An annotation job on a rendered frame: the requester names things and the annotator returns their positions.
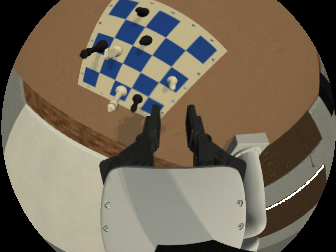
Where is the white chess pawn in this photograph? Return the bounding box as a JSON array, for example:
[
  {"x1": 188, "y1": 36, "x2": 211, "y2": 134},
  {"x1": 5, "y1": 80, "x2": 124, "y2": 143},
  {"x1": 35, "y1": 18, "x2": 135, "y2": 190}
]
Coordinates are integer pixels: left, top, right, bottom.
[{"x1": 167, "y1": 76, "x2": 177, "y2": 91}]

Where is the blue and cream chessboard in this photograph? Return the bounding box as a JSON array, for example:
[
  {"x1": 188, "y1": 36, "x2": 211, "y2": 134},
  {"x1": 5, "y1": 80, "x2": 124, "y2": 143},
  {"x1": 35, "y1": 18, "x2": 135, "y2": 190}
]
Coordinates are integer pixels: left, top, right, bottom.
[{"x1": 78, "y1": 0, "x2": 227, "y2": 118}]

